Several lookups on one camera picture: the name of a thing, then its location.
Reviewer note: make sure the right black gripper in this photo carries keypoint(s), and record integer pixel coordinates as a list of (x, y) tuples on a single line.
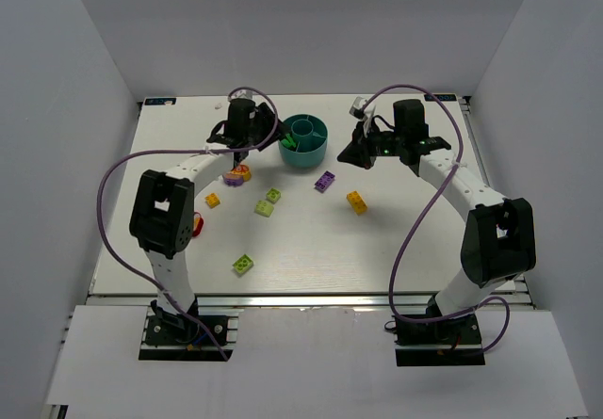
[(364, 141)]

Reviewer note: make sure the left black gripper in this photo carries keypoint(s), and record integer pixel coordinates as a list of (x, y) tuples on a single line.
[(266, 123)]

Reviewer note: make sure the dark green curved lego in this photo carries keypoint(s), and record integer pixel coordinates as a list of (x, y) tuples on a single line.
[(289, 142)]

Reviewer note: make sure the yellow butterfly curved lego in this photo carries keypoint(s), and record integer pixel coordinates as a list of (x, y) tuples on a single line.
[(242, 171)]

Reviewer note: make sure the yellow long lego brick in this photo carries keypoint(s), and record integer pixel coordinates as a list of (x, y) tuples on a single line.
[(356, 203)]

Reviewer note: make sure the purple butterfly curved lego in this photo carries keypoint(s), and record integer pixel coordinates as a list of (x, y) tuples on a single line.
[(232, 179)]

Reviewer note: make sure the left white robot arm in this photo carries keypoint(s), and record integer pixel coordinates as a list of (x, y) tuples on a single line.
[(162, 219)]

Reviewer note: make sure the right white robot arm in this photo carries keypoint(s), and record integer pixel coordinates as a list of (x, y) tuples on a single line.
[(498, 242)]

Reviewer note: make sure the purple flat lego plate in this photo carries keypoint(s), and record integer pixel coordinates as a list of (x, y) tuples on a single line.
[(324, 181)]

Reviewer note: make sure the teal round divided container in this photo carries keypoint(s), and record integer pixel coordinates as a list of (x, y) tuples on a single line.
[(311, 134)]

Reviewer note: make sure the lime lego brick upside down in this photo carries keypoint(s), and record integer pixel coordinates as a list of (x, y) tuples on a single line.
[(273, 195)]

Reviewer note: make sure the dark corner label sticker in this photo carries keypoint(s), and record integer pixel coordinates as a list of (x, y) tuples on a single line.
[(441, 98)]

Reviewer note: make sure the lime lego brick studs up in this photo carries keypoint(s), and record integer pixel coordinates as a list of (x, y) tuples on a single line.
[(264, 208)]

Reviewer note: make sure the left corner label sticker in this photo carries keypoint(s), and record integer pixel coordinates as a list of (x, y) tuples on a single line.
[(159, 101)]

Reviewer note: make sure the red curved lego brick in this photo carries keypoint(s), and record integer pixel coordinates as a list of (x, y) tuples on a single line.
[(198, 223)]

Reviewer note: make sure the lime lego brick near front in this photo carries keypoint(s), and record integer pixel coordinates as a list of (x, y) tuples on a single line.
[(242, 264)]

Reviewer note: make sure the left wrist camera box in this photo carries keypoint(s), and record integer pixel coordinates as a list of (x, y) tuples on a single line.
[(240, 94)]

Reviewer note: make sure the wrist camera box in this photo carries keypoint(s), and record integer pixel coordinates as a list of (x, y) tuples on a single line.
[(240, 94), (361, 110)]

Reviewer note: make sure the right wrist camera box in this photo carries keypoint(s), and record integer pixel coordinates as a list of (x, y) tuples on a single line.
[(361, 110)]

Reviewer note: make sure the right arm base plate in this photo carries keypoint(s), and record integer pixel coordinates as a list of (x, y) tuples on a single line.
[(455, 342)]

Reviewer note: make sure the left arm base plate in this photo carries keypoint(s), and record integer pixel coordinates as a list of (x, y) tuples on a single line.
[(164, 343)]

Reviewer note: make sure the aluminium table rail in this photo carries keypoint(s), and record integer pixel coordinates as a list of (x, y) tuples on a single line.
[(515, 299)]

